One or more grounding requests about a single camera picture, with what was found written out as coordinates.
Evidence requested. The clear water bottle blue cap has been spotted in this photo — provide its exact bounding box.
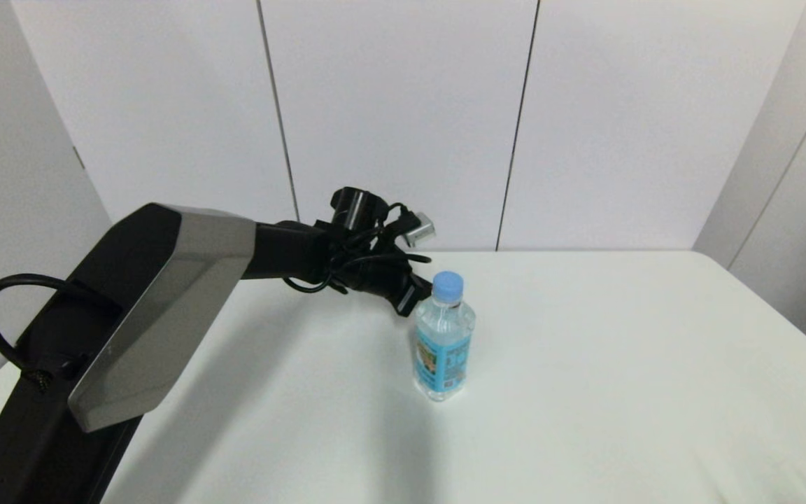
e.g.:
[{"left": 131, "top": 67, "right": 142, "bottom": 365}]
[{"left": 413, "top": 271, "right": 477, "bottom": 403}]

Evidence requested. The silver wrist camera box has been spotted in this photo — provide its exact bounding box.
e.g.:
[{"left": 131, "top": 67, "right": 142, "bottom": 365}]
[{"left": 403, "top": 212, "right": 437, "bottom": 248}]

